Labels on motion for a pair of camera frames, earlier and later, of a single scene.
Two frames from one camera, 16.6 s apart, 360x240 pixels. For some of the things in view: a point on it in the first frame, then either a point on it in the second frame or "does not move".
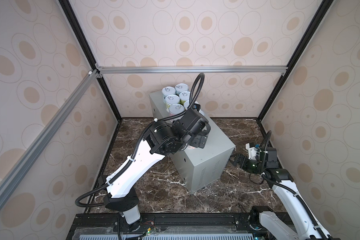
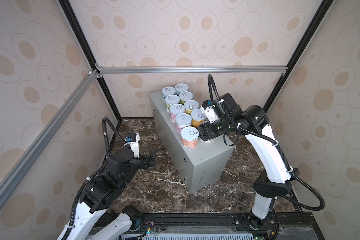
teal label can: x=181 y=87 does not move
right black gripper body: x=251 y=166 → x=211 y=130
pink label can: x=175 y=109 does not move
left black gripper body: x=196 y=139 → x=144 y=160
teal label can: x=167 y=91 does not move
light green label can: x=171 y=99 does not move
